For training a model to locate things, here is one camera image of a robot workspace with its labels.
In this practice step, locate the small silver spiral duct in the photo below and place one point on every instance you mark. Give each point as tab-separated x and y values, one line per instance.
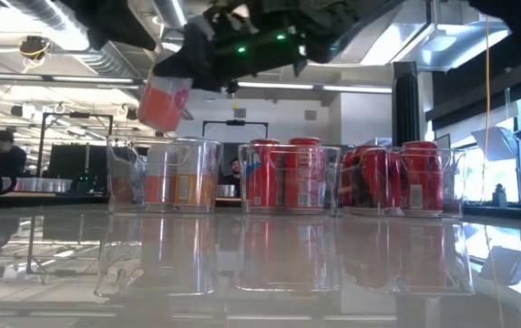
169	11

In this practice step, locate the black monitor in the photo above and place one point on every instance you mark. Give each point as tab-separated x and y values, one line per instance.
69	161

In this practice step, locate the black ribbed pillar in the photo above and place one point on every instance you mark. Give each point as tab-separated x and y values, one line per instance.
405	109

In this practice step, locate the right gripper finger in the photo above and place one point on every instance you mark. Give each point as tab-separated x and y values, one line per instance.
197	50
221	81

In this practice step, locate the clear plastic bin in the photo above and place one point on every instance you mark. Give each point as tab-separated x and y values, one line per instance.
454	182
126	164
331	182

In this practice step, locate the person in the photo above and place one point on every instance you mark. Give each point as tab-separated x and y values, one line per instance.
7	159
234	173

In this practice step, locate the long ceiling light strip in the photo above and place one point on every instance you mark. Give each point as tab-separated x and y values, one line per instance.
288	85

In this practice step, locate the white and orange soda can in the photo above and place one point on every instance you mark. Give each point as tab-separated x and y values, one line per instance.
197	191
162	107
160	191

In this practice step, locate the red can with blue logo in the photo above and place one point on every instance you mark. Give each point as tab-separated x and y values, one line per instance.
303	182
265	182

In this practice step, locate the black framed white board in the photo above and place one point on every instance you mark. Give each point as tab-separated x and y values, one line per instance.
235	122

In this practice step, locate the small grey bottle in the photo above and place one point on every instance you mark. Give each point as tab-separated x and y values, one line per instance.
498	196

